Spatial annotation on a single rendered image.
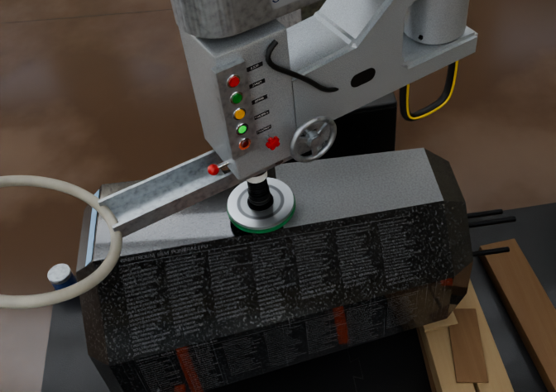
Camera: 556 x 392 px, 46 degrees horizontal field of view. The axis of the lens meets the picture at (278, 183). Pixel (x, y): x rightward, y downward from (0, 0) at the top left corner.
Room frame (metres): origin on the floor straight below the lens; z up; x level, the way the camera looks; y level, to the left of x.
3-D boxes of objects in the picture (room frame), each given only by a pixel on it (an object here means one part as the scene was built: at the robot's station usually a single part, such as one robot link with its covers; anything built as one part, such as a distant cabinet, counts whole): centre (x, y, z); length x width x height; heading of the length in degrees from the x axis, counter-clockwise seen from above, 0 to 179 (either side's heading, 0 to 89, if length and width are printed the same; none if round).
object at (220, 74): (1.28, 0.08, 1.37); 0.08 x 0.03 x 0.28; 115
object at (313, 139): (1.35, -0.10, 1.20); 0.15 x 0.10 x 0.15; 115
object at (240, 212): (1.41, 0.06, 0.87); 0.21 x 0.21 x 0.01
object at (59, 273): (1.82, 1.01, 0.08); 0.10 x 0.10 x 0.13
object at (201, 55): (1.44, -0.01, 1.32); 0.36 x 0.22 x 0.45; 115
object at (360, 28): (1.56, -0.30, 1.30); 0.74 x 0.23 x 0.49; 115
